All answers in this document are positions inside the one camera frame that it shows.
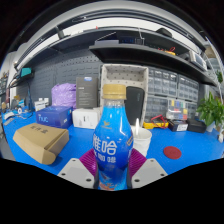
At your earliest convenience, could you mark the black device with antenna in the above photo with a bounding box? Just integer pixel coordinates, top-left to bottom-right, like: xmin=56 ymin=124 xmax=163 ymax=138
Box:
xmin=118 ymin=28 xmax=146 ymax=46

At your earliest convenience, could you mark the white ribbed cup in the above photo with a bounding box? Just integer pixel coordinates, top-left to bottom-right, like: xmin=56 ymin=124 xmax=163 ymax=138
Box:
xmin=132 ymin=128 xmax=153 ymax=158

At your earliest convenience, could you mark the purple plastic bag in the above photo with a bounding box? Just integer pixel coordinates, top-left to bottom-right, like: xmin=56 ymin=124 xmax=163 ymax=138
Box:
xmin=51 ymin=82 xmax=78 ymax=109

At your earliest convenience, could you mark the black wall shelf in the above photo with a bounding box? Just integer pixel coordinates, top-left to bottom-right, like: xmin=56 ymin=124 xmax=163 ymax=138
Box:
xmin=88 ymin=43 xmax=218 ymax=87

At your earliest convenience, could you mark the black rectangular pouch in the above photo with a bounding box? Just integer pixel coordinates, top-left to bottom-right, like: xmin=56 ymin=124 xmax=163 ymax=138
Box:
xmin=124 ymin=85 xmax=146 ymax=126

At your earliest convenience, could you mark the yellow tool with red leads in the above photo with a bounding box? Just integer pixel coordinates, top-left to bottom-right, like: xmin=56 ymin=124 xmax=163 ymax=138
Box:
xmin=158 ymin=46 xmax=177 ymax=57

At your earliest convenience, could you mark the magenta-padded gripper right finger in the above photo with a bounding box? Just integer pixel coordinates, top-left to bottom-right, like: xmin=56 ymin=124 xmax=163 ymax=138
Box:
xmin=128 ymin=148 xmax=168 ymax=190

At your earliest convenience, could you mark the flat round red coaster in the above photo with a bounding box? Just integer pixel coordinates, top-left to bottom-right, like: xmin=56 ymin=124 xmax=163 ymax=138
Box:
xmin=163 ymin=145 xmax=183 ymax=160

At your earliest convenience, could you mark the dark grey upright box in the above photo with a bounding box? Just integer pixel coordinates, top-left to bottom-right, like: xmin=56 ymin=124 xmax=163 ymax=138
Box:
xmin=75 ymin=76 xmax=100 ymax=110

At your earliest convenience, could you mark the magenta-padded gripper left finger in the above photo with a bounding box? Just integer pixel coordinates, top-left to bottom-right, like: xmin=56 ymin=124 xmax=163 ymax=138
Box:
xmin=57 ymin=148 xmax=100 ymax=190

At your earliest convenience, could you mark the black flat case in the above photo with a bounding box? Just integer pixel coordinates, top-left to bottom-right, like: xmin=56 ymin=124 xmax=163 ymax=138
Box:
xmin=187 ymin=118 xmax=208 ymax=134

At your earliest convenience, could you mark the white carton box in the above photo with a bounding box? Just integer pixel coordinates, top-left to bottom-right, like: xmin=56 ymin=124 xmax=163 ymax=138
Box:
xmin=71 ymin=107 xmax=102 ymax=130

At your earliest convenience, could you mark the yellow multimeter with red leads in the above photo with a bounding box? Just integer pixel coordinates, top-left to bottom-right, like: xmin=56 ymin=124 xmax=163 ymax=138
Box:
xmin=143 ymin=114 xmax=170 ymax=130

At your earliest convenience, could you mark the brown cardboard box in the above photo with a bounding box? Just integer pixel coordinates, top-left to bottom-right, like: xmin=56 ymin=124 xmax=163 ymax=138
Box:
xmin=12 ymin=122 xmax=70 ymax=166

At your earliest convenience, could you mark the white bench instrument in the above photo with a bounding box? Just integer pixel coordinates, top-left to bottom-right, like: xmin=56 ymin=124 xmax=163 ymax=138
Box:
xmin=189 ymin=50 xmax=208 ymax=71

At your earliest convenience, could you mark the blue carton box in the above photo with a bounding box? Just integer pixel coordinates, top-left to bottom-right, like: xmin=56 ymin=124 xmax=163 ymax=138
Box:
xmin=35 ymin=105 xmax=74 ymax=130

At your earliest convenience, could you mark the small white box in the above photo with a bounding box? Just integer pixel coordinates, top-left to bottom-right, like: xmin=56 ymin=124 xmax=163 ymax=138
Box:
xmin=34 ymin=98 xmax=50 ymax=112

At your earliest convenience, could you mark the clear organizer with coloured parts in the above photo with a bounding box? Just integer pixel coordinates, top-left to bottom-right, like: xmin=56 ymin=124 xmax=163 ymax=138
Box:
xmin=165 ymin=98 xmax=189 ymax=122

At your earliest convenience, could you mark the black box with white label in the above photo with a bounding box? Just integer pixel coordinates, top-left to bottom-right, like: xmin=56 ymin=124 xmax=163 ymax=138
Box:
xmin=167 ymin=119 xmax=189 ymax=133

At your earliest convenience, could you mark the black rounded device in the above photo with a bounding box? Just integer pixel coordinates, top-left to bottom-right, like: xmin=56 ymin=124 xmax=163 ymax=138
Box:
xmin=155 ymin=27 xmax=173 ymax=38

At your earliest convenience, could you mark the teal plastic bin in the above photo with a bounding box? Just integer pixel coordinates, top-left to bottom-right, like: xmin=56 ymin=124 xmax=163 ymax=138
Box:
xmin=19 ymin=67 xmax=33 ymax=78

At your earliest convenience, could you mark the metal spoon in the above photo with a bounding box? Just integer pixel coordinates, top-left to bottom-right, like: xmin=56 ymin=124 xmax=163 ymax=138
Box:
xmin=134 ymin=117 xmax=141 ymax=136

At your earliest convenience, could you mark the green leafy plant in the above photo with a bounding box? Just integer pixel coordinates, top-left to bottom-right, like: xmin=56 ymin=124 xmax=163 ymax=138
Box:
xmin=196 ymin=92 xmax=224 ymax=129

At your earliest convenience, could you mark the blue drink bottle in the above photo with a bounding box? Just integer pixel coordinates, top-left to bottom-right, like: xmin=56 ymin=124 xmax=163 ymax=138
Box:
xmin=92 ymin=83 xmax=134 ymax=192

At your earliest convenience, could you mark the white plant pot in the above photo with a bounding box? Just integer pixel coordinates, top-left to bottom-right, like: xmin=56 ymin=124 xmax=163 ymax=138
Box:
xmin=205 ymin=121 xmax=216 ymax=133

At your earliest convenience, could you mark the white shelf unit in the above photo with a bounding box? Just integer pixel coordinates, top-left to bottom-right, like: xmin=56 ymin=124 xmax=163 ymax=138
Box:
xmin=203 ymin=36 xmax=224 ymax=98

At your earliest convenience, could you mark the white perforated tray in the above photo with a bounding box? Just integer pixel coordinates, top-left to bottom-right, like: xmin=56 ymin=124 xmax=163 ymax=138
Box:
xmin=99 ymin=63 xmax=150 ymax=128

